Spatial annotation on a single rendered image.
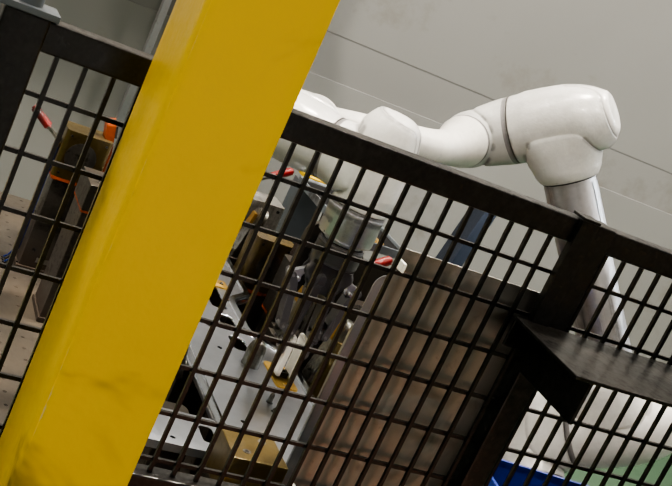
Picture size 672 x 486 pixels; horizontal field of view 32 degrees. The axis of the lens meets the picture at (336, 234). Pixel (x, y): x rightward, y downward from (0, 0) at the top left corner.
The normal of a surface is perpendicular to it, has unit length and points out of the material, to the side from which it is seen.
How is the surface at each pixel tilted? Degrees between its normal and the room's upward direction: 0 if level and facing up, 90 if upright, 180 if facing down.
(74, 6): 90
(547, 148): 104
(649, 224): 90
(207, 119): 90
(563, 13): 90
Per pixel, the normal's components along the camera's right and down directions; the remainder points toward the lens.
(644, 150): 0.30, 0.37
